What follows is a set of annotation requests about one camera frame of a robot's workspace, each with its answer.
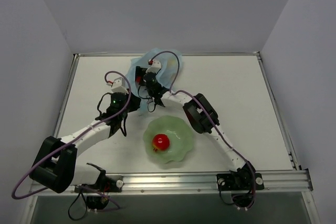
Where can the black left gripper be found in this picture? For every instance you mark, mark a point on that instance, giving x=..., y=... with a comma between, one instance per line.
x=115, y=123

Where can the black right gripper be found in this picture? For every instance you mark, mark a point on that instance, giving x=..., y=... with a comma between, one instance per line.
x=156, y=93

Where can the light blue plastic bag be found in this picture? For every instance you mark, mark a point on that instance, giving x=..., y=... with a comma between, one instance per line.
x=170, y=66

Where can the red fake pomegranate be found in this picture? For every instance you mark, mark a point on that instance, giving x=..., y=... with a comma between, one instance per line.
x=160, y=142

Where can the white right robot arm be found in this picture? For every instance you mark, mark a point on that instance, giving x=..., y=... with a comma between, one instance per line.
x=201, y=115

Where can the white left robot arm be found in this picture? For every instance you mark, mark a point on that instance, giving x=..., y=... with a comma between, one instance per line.
x=55, y=165

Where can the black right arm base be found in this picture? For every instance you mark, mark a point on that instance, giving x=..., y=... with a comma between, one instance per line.
x=242, y=189

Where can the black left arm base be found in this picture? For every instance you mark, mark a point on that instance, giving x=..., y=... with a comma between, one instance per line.
x=93, y=184

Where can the green flower-shaped glass bowl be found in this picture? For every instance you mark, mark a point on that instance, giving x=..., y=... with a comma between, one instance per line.
x=182, y=139

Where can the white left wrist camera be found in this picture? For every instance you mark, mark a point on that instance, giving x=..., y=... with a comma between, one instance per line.
x=118, y=86

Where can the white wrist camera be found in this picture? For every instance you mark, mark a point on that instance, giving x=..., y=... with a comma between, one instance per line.
x=154, y=67
x=118, y=86

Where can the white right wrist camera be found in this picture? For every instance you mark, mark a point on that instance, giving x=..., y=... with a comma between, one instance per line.
x=154, y=67

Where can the aluminium front rail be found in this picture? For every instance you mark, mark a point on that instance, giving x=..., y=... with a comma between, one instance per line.
x=206, y=182

